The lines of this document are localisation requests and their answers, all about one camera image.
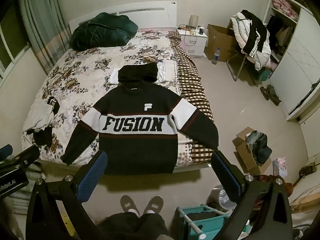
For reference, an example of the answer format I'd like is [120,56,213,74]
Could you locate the pink blanket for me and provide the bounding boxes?
[272,0,300,18]

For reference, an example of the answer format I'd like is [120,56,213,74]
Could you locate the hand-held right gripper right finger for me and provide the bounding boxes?
[211,150,293,240]

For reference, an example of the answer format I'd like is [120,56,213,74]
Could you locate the dark green duvet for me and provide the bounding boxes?
[69,12,139,50]

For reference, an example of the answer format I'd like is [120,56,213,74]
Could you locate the white nightstand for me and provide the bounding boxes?
[176,26,209,57]

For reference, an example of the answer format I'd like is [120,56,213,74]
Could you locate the grey and black garment pile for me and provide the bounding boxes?
[23,96,61,146]

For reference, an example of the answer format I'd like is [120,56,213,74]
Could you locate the brown checkered blanket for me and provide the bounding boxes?
[167,30,216,166]

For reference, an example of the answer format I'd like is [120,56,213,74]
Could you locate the teal plastic bin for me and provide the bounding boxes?
[254,68,273,82]

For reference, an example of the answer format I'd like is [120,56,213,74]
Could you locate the person's legs in black pants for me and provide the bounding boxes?
[96,212,168,240]

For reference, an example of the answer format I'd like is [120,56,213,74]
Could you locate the hanging dark clothes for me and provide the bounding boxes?
[266,15,294,56]

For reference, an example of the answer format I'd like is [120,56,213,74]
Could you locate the black and white knit sweater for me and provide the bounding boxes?
[61,81,219,176]

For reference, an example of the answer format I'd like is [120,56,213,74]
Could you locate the small open cardboard box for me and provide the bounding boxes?
[232,127,273,176]

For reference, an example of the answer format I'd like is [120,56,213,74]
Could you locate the blue jeans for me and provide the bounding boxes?
[245,130,273,166]

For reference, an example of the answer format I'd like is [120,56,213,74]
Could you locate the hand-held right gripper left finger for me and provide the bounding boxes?
[26,151,108,240]

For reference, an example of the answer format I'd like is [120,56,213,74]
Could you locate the white wardrobe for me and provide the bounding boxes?
[264,0,320,121]

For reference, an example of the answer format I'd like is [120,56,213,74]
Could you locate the window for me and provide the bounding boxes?
[0,17,31,81]

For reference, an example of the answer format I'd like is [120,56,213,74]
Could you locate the folded white garment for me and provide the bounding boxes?
[109,60,173,85]

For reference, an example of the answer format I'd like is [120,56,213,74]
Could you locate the metal folding chair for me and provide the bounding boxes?
[226,52,263,86]

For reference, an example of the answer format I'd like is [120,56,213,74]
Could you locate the teal storage rack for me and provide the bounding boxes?
[176,204,253,240]

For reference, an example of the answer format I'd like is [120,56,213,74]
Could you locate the large cardboard box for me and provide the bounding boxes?
[203,24,238,62]

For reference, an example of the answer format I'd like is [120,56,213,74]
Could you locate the striped curtain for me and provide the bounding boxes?
[18,0,72,76]

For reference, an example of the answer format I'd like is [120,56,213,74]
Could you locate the red patterned cloth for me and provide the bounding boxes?
[257,174,293,196]

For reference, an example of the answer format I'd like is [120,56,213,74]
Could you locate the grey slipper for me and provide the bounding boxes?
[120,195,141,216]
[142,195,164,215]

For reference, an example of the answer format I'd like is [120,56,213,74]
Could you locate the silver metal bucket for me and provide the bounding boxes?
[208,185,237,210]

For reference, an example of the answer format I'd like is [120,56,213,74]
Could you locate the bed with floral sheet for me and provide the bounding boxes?
[21,0,219,173]

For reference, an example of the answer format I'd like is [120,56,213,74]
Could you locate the black jacket with white stripes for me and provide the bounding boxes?
[240,9,270,57]

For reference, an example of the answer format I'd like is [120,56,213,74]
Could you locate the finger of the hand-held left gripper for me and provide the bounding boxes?
[11,146,41,170]
[0,144,13,159]

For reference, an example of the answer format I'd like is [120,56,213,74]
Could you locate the plastic water bottle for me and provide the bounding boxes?
[211,48,221,65]

